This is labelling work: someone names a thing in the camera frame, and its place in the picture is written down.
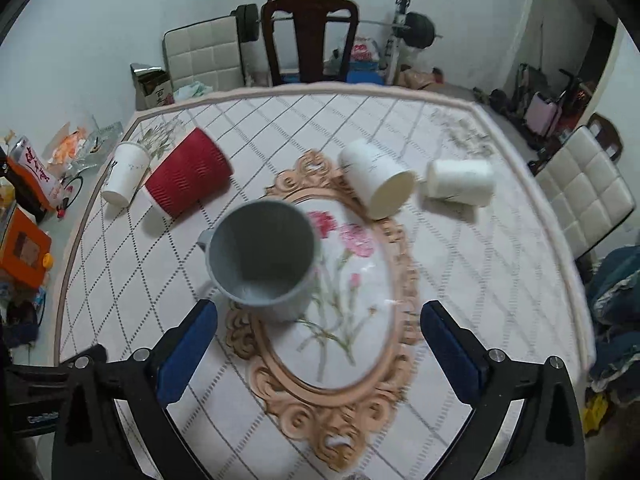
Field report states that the pink suitcase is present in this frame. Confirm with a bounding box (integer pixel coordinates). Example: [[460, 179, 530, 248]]
[[524, 92, 561, 138]]

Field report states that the red ribbed paper cup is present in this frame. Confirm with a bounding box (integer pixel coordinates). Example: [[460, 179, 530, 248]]
[[141, 128, 233, 219]]

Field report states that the dark wooden chair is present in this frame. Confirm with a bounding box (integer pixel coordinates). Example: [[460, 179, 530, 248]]
[[260, 0, 359, 87]]

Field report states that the orange white snack bag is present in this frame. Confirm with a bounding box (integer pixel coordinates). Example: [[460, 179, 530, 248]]
[[8, 136, 63, 210]]

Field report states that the barbell with black weights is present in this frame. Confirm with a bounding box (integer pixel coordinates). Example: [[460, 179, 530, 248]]
[[230, 0, 444, 86]]

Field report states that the grey ribbed ceramic mug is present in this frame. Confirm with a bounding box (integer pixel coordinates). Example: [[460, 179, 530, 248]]
[[196, 198, 321, 323]]

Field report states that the plain white paper cup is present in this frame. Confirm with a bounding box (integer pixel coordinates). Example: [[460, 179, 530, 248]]
[[338, 139, 416, 220]]

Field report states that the yellow round cap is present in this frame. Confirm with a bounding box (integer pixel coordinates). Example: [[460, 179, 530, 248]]
[[42, 252, 54, 272]]

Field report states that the white padded chair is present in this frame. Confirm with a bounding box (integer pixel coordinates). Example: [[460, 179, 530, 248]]
[[535, 126, 636, 259], [163, 15, 245, 91]]

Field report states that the glass crystal tray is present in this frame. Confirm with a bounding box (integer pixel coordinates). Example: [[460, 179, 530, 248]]
[[63, 122, 124, 176]]

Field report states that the white marbled paper cup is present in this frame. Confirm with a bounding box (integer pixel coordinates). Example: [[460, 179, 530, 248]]
[[423, 159, 496, 207]]

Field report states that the white padded chair right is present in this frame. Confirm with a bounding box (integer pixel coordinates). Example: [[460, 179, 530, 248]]
[[535, 126, 636, 259]]

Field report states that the orange cardboard box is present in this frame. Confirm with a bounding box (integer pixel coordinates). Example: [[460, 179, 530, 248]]
[[0, 203, 51, 289]]

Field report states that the white paper cup with calligraphy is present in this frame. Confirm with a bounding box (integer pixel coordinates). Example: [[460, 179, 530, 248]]
[[101, 142, 151, 208]]

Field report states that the red black lighter box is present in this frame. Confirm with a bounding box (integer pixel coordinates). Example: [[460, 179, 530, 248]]
[[56, 197, 70, 219]]

